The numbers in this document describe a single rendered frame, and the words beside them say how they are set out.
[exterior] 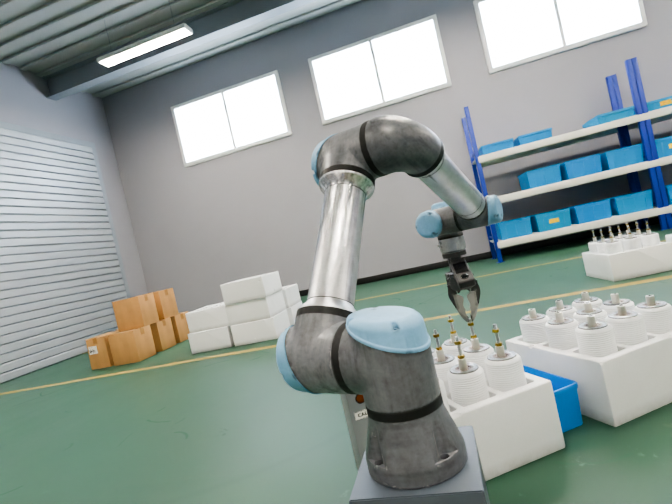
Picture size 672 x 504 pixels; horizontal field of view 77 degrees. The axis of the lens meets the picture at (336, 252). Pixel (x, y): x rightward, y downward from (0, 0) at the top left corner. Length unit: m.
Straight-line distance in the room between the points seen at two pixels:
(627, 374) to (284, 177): 5.76
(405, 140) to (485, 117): 5.56
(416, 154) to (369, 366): 0.42
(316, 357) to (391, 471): 0.19
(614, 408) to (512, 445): 0.32
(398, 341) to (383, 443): 0.15
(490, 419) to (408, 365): 0.59
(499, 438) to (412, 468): 0.59
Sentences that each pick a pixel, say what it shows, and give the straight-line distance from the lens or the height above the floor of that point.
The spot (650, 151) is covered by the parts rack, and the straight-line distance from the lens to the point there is 5.94.
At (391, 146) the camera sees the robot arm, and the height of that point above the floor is 0.80.
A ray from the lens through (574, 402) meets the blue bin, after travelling 1.41.
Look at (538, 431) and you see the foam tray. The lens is 1.27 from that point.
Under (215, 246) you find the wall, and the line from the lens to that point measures 7.12.
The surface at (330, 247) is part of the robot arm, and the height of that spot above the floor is 0.64.
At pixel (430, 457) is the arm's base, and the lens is 0.65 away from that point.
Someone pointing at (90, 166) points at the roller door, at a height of 2.68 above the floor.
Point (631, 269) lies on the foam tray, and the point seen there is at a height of 0.06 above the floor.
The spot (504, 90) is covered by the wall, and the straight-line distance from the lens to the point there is 6.48.
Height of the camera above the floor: 0.64
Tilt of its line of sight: 1 degrees down
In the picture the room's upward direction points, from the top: 13 degrees counter-clockwise
